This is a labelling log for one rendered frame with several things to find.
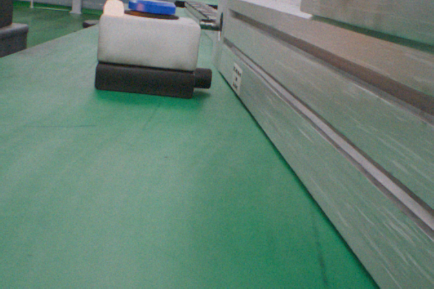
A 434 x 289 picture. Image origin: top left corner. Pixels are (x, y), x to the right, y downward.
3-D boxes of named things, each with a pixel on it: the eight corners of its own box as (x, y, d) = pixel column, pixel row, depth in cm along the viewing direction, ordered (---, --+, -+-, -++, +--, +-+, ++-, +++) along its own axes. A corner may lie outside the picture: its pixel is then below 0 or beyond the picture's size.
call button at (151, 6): (127, 19, 53) (129, -4, 52) (172, 24, 53) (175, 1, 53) (126, 22, 49) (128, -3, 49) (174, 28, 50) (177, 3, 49)
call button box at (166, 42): (101, 73, 56) (106, 4, 54) (205, 84, 57) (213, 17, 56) (93, 89, 48) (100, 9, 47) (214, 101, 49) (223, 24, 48)
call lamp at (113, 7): (104, 13, 48) (106, -3, 48) (123, 15, 49) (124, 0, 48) (103, 14, 47) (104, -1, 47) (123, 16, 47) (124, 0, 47)
